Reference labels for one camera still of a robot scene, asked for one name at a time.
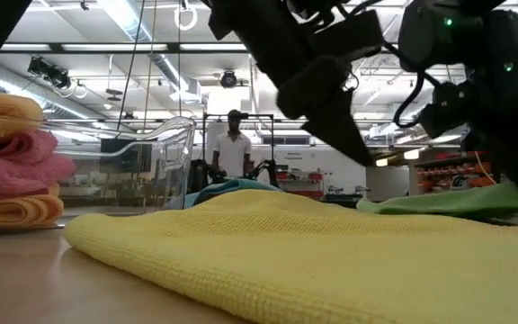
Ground green microfiber towel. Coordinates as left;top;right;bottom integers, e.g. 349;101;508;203
356;182;518;221

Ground black ceiling track device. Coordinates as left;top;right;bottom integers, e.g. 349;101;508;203
27;56;72;90

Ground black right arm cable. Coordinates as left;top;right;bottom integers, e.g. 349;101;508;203
392;42;442;130

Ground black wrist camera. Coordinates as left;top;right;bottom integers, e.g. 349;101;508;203
312;9;385;59
418;80;474;139

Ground white hanging ring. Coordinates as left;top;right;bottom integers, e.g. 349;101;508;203
173;0;199;32

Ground black round spotlight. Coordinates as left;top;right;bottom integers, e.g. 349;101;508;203
219;69;238;89

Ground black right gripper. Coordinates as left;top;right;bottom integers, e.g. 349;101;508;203
462;75;518;203

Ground black monitor screen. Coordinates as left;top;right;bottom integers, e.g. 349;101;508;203
99;138;152;175

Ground thin black hanging cable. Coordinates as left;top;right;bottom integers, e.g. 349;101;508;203
114;0;147;134

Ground clear plastic bin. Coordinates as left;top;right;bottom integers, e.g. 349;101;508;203
38;115;197;213

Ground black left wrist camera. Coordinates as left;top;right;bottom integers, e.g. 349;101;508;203
312;9;385;59

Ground yellow microfiber towel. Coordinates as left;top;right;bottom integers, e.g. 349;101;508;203
64;188;518;324

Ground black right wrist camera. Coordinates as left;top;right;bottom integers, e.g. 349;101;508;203
418;80;474;139

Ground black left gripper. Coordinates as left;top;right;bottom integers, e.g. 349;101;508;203
208;0;371;167

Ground person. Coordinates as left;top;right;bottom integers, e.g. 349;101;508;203
211;109;254;179

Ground black shelf rack orange bins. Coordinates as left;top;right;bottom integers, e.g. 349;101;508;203
414;155;496;194

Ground blue microfiber towel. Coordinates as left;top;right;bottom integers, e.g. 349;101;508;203
182;178;283;210

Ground white shelf red bins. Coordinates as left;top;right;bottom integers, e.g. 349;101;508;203
276;169;326;199

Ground white looped cable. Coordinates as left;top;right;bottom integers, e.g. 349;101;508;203
56;79;88;99

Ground orange microfiber towel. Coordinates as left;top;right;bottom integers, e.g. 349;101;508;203
0;182;66;230
0;88;45;146

